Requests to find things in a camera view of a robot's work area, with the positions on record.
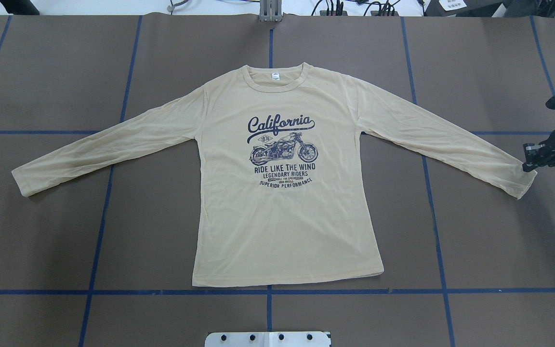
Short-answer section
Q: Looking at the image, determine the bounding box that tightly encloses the beige long-sleeve printed shirt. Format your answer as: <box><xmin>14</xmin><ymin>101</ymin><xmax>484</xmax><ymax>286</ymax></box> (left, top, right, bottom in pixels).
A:
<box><xmin>12</xmin><ymin>63</ymin><xmax>537</xmax><ymax>287</ymax></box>

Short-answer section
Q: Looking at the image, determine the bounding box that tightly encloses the grey bracket at table edge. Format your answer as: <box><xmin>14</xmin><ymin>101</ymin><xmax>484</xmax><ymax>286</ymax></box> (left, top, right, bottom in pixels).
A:
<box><xmin>259</xmin><ymin>0</ymin><xmax>283</xmax><ymax>22</ymax></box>

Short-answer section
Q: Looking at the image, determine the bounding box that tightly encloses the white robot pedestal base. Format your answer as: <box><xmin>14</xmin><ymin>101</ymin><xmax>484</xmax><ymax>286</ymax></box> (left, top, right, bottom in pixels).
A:
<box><xmin>204</xmin><ymin>331</ymin><xmax>332</xmax><ymax>347</ymax></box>

